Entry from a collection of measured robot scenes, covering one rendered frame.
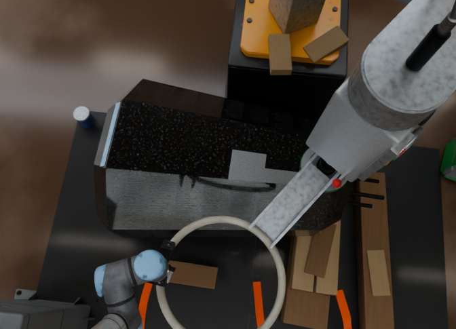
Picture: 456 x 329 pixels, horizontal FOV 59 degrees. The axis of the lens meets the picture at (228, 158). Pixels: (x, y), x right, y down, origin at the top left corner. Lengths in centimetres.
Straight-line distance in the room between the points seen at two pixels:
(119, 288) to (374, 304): 160
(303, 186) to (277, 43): 76
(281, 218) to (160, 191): 56
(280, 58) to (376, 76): 104
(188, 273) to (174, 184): 74
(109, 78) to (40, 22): 70
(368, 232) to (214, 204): 108
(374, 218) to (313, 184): 101
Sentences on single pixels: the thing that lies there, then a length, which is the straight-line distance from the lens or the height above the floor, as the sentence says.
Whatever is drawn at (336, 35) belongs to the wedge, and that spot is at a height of 82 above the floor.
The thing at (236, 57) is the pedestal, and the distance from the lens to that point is 210.
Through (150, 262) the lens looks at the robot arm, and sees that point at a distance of 131.
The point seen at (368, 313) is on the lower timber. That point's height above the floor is 13.
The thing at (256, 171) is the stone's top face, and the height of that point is 82.
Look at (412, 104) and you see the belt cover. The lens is 102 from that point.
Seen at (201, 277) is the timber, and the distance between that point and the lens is 240.
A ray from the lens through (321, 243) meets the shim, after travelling 235.
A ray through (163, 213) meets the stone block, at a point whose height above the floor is 67.
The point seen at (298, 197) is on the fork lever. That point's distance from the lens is 164.
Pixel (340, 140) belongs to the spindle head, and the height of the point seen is 134.
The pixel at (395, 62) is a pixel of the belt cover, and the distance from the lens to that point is 106.
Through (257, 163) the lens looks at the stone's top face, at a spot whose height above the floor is 82.
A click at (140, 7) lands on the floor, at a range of 326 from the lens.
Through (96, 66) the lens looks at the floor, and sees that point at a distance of 306.
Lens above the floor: 253
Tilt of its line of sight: 72 degrees down
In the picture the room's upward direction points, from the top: 3 degrees clockwise
